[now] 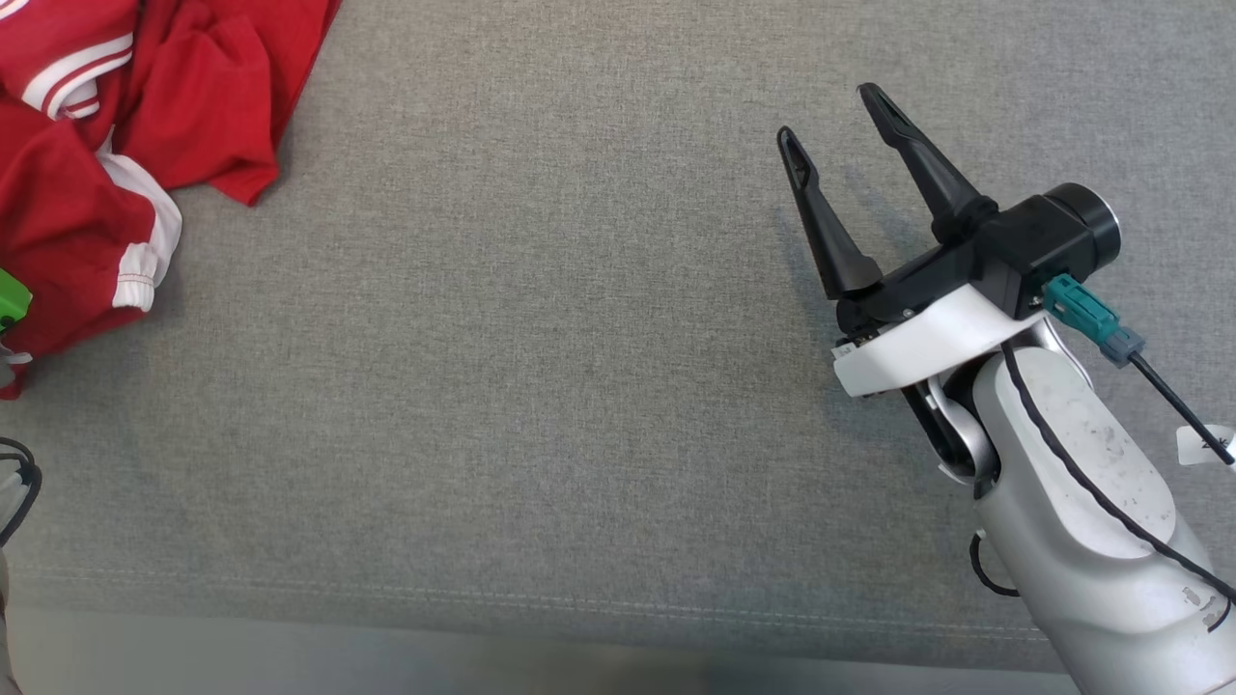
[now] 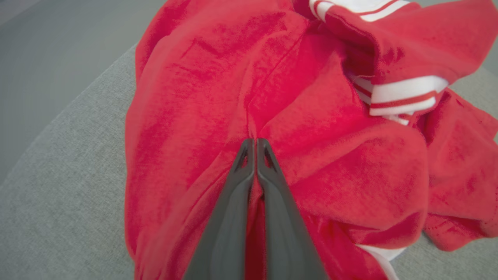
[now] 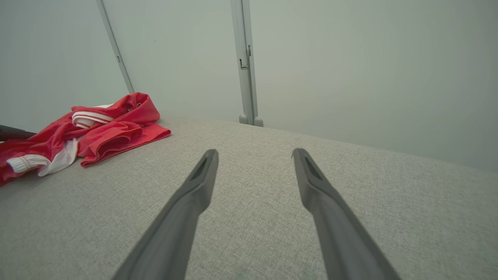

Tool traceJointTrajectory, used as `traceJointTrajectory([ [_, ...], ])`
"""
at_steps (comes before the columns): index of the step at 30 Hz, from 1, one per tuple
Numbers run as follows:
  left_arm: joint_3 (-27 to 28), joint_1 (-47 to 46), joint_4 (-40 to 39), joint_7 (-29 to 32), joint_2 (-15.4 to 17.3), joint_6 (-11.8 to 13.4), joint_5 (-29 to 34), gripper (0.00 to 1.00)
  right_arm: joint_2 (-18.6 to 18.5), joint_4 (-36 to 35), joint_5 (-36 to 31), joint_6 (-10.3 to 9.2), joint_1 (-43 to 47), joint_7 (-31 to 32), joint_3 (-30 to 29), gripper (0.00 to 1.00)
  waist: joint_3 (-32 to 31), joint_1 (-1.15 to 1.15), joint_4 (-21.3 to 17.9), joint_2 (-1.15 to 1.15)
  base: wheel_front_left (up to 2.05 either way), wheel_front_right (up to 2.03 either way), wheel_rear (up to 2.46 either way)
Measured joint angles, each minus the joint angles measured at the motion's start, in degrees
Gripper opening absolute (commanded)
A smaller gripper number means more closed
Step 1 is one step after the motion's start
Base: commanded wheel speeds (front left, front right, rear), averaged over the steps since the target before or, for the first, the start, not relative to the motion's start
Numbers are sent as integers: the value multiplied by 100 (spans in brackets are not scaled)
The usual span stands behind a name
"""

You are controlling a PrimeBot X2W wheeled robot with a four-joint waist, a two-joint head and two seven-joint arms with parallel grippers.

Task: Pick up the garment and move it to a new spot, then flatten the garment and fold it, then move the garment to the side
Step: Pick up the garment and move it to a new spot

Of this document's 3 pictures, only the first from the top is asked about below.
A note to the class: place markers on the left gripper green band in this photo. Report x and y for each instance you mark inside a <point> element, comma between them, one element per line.
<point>10,301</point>

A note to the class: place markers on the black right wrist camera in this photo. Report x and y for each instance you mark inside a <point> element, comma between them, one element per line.
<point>1053,241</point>

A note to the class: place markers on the red jersey white striped trim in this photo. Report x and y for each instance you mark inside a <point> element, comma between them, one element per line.
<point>222,87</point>

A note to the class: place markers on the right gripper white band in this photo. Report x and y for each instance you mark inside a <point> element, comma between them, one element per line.
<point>927,338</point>

